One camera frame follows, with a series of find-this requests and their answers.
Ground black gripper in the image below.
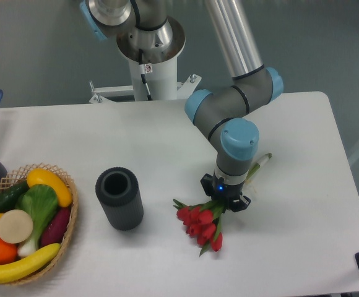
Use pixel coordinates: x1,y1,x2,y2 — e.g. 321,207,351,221
201,173,251,212

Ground red tulip bouquet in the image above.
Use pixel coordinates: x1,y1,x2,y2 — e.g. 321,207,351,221
173,152,272,255

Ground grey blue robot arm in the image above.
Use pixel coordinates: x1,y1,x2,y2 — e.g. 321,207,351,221
80,1,283,212

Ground dark grey ribbed vase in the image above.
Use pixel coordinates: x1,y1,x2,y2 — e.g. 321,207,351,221
95,167,144,231

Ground purple sweet potato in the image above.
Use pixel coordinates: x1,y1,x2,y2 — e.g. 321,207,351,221
40,207,71,247

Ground green bok choy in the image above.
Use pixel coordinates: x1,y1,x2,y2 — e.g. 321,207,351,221
15,184,58,258

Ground woven wicker basket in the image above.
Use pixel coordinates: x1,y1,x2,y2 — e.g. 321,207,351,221
0,163,78,285

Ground beige round disc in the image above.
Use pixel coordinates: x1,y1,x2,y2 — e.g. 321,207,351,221
0,209,33,244

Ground dark green cucumber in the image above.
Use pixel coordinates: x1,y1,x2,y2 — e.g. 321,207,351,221
0,181,29,213

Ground long yellow banana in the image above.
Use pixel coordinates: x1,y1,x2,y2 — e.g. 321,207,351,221
0,243,61,284

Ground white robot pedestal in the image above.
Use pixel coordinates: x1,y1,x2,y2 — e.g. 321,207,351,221
89,15,202,104

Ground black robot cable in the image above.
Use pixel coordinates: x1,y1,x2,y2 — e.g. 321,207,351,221
137,48,154,101

